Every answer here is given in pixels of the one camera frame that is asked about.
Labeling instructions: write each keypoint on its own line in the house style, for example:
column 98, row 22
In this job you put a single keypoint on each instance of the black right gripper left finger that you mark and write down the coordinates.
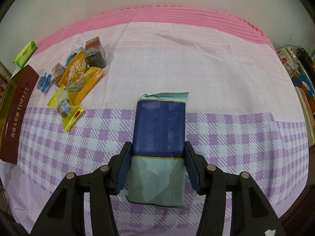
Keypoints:
column 63, row 213

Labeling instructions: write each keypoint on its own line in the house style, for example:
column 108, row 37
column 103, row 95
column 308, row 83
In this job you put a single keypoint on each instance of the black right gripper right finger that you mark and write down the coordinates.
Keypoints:
column 252, row 213

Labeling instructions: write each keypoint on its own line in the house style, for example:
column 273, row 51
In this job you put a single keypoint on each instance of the blue and teal snack pack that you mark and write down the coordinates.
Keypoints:
column 157, row 172

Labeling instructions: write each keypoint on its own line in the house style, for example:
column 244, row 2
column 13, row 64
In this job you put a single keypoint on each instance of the yellow clear snack packet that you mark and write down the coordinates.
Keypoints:
column 62, row 104

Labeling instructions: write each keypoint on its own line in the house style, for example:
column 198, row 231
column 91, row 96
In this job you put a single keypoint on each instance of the small blue candy wrapper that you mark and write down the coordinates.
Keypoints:
column 44, row 83

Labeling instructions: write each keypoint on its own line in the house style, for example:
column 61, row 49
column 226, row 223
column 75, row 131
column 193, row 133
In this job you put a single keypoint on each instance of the orange yellow snack packet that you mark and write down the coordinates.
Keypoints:
column 79, row 78

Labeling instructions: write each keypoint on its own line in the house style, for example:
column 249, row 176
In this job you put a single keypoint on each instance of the blue clear dark-ball snack packet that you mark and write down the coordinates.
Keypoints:
column 72, row 55

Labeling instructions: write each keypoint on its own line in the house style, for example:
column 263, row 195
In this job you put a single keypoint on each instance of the pink purple checked tablecloth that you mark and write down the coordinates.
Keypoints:
column 243, row 112

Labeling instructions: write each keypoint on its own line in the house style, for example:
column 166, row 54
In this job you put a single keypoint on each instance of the brown toffee tin box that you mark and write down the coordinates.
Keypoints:
column 13, row 107

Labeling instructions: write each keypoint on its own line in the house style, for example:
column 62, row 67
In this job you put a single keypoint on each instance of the clear wrapped brown cake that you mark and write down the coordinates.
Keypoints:
column 56, row 73

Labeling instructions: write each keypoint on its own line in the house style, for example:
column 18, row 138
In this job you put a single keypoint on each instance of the green tissue pack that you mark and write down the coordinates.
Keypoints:
column 25, row 54

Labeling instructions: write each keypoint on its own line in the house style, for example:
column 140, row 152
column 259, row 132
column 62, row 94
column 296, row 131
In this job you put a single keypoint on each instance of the grey red-banded snack block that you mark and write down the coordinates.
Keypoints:
column 94, row 53

